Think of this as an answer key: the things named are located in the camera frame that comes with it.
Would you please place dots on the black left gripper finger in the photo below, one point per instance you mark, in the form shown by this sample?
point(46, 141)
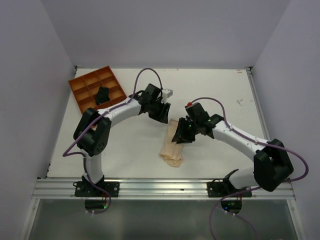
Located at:
point(156, 117)
point(165, 112)

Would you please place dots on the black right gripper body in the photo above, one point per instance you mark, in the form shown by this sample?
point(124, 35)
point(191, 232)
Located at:
point(195, 123)

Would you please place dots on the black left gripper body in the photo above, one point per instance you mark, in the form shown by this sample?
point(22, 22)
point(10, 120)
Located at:
point(156, 108)

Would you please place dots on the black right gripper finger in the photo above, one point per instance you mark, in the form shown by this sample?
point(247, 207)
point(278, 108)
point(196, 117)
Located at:
point(179, 130)
point(185, 139)

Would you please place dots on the cream beige underwear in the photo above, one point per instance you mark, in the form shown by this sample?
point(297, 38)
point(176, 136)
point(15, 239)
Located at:
point(171, 152)

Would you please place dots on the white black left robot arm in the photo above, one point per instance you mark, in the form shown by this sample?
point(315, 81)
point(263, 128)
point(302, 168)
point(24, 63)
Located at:
point(92, 134)

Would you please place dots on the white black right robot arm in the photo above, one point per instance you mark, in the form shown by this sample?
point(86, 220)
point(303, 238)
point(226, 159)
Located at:
point(271, 163)

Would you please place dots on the black rolled garment in tray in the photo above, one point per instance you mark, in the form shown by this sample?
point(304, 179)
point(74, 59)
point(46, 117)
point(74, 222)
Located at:
point(102, 95)

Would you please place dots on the orange compartment tray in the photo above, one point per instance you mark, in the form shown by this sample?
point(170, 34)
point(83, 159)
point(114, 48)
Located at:
point(97, 89)

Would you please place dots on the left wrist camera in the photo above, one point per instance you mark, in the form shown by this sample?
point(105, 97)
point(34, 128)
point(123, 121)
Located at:
point(166, 93)

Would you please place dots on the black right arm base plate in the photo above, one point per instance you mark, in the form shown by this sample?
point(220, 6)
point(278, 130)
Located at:
point(212, 190)

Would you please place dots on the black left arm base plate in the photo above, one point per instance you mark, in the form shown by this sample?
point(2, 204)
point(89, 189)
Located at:
point(85, 189)

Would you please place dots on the aluminium mounting rail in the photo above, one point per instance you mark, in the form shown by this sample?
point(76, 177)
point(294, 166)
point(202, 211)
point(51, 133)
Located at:
point(151, 189)

